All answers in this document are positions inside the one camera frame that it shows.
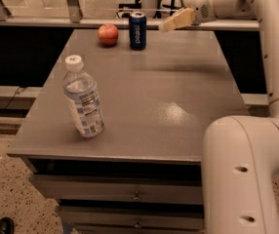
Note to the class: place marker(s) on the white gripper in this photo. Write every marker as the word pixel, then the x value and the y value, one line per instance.
pixel 200 8

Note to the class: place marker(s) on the blue pepsi can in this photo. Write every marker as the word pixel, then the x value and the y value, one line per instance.
pixel 137 30

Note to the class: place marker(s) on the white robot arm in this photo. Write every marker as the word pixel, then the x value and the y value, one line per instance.
pixel 240 153

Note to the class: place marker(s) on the red apple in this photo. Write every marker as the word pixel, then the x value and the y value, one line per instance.
pixel 108 34

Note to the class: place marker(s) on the black office chair base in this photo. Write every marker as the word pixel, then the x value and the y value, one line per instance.
pixel 136 0

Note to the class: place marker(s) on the metal railing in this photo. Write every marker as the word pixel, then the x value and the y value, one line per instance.
pixel 93 13

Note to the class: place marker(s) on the clear plastic water bottle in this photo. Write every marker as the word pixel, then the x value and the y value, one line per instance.
pixel 82 95

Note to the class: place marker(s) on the grey drawer cabinet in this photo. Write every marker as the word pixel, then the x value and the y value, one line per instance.
pixel 156 104

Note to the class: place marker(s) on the lower grey drawer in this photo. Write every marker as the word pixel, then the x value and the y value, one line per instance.
pixel 116 217

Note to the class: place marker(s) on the grey drawer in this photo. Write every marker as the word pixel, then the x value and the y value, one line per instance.
pixel 116 217
pixel 117 189

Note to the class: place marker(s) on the upper grey drawer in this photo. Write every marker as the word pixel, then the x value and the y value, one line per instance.
pixel 117 189

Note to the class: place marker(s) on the black shoe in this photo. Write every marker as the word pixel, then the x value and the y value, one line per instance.
pixel 7 226

